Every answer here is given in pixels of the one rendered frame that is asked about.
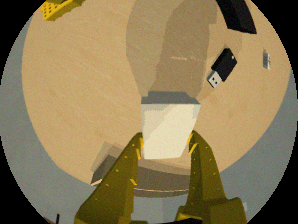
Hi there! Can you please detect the black usb flash drive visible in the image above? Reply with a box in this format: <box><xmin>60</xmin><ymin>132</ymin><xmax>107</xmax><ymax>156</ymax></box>
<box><xmin>206</xmin><ymin>48</ymin><xmax>237</xmax><ymax>88</ymax></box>

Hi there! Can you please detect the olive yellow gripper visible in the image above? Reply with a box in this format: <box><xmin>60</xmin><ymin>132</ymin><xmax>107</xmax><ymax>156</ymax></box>
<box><xmin>74</xmin><ymin>130</ymin><xmax>247</xmax><ymax>224</ymax></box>

